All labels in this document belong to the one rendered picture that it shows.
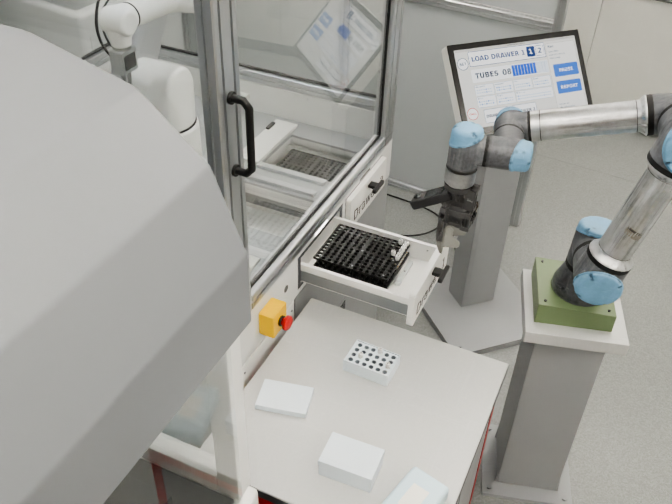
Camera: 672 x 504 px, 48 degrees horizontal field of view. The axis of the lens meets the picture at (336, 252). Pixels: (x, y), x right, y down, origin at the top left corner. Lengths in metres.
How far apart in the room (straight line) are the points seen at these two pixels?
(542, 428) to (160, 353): 1.70
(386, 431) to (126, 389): 0.99
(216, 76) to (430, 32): 2.26
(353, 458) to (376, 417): 0.18
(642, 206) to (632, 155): 2.83
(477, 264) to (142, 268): 2.30
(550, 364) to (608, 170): 2.34
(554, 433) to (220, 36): 1.66
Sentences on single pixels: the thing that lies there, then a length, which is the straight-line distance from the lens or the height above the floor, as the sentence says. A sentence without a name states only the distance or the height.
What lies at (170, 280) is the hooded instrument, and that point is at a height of 1.56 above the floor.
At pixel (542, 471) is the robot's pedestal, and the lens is 2.68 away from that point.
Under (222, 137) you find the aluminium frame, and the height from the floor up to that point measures 1.46.
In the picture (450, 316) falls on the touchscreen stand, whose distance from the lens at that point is 3.22.
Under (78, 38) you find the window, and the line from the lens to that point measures 1.64.
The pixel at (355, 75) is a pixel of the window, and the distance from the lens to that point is 2.14.
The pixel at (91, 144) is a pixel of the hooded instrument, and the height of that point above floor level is 1.72.
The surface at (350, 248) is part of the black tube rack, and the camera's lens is 2.12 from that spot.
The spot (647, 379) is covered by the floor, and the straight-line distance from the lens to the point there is 3.26.
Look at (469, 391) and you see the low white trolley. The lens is 1.96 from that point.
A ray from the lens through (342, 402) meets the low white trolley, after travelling 1.90.
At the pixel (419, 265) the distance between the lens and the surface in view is 2.18.
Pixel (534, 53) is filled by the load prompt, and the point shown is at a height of 1.15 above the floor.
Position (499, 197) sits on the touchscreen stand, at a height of 0.59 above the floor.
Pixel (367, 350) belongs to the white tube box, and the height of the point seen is 0.80.
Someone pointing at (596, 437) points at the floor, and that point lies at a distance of 2.98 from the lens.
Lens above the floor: 2.20
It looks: 38 degrees down
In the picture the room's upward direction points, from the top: 2 degrees clockwise
